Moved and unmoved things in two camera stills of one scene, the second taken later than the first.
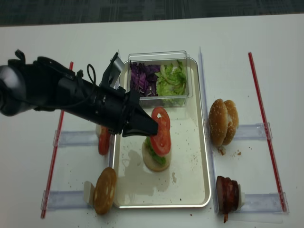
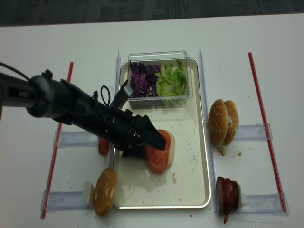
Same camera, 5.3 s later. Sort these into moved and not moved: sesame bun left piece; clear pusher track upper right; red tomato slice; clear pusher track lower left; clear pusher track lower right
Moved: red tomato slice
Not moved: clear pusher track lower left; clear pusher track lower right; clear pusher track upper right; sesame bun left piece
